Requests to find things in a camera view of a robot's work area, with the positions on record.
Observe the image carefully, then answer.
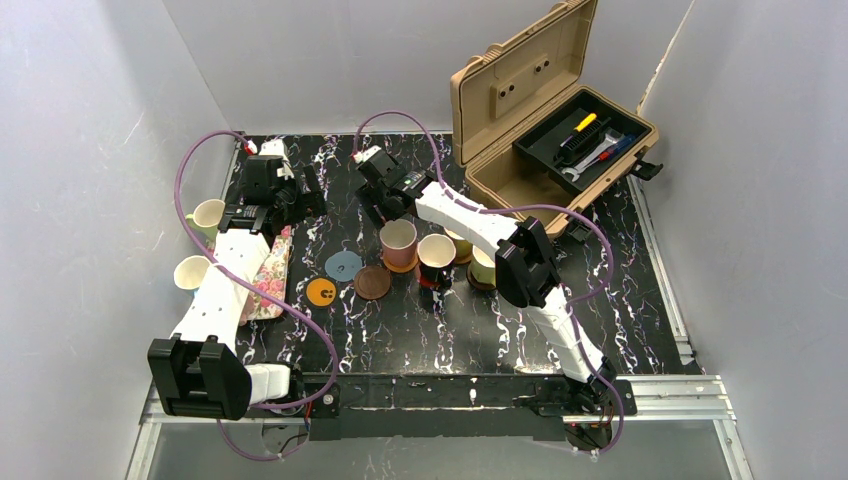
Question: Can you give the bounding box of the pink mug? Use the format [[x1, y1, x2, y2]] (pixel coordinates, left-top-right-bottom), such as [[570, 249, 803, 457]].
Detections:
[[379, 219, 417, 266]]

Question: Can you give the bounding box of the green mug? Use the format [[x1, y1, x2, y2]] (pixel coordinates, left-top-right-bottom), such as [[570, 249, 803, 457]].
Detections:
[[185, 199, 226, 242]]

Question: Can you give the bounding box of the blue grey coaster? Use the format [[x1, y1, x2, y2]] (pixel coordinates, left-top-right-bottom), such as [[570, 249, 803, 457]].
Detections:
[[324, 250, 364, 282]]

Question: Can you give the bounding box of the olive mug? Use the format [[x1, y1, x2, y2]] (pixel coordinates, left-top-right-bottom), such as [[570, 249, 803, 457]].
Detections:
[[417, 233, 455, 289]]

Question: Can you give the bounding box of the orange smiley coaster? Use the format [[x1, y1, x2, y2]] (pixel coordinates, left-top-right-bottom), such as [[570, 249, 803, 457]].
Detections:
[[305, 277, 337, 308]]

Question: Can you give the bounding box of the dark brown coaster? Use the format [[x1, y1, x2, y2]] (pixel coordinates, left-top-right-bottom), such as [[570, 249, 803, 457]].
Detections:
[[353, 266, 392, 300]]

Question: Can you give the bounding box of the peach mug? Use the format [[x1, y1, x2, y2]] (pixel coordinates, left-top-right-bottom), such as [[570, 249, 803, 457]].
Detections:
[[444, 229, 473, 264]]

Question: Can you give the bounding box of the blue mug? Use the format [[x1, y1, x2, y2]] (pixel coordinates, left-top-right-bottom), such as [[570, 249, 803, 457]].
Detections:
[[173, 255, 211, 293]]

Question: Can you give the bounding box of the yellow mug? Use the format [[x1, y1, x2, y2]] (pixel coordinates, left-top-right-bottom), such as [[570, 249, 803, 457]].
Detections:
[[468, 246, 496, 287]]

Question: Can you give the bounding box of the orange wooden coaster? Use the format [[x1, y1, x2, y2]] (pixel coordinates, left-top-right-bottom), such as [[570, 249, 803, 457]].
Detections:
[[382, 255, 419, 274]]

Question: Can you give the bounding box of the red coaster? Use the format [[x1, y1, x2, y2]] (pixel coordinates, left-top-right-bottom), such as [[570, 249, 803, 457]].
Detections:
[[416, 269, 442, 290]]

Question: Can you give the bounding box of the dark walnut coaster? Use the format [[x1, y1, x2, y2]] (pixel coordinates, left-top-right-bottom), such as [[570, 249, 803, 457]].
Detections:
[[466, 269, 496, 291]]

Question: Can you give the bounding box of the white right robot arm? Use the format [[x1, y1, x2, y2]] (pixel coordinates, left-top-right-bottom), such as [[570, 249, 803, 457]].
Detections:
[[353, 147, 623, 412]]

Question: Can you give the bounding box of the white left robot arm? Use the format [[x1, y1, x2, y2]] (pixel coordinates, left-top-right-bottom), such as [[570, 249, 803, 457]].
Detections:
[[147, 155, 327, 420]]

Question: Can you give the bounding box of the floral tray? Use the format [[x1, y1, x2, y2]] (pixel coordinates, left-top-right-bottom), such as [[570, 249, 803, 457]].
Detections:
[[239, 225, 293, 326]]

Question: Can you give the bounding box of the tan plastic toolbox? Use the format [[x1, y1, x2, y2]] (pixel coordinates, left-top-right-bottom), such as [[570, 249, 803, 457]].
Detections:
[[451, 1, 661, 238]]

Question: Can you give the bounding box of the black toolbox tray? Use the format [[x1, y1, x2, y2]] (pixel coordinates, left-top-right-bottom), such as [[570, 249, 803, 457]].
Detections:
[[513, 88, 657, 196]]

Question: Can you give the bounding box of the red blue screwdriver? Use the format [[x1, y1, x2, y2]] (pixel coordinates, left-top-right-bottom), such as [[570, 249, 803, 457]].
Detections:
[[595, 135, 636, 162]]

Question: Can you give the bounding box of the silver wrench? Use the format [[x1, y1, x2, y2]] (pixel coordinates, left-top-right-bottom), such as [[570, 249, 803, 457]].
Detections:
[[562, 133, 624, 182]]

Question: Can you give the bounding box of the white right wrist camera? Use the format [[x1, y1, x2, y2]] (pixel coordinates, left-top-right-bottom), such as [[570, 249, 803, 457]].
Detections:
[[353, 146, 382, 165]]

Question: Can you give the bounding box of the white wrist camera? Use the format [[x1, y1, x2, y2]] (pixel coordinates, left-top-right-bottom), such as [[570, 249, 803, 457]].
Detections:
[[259, 138, 294, 180], [353, 146, 382, 165]]

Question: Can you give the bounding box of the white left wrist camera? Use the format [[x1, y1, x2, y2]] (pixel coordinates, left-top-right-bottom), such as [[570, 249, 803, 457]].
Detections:
[[259, 138, 294, 180]]

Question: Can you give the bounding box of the yellow handled screwdriver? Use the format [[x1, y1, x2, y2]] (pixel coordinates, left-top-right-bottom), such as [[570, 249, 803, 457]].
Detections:
[[560, 113, 597, 147]]

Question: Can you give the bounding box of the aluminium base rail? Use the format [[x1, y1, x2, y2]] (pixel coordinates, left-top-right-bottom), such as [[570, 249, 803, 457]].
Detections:
[[127, 374, 752, 479]]

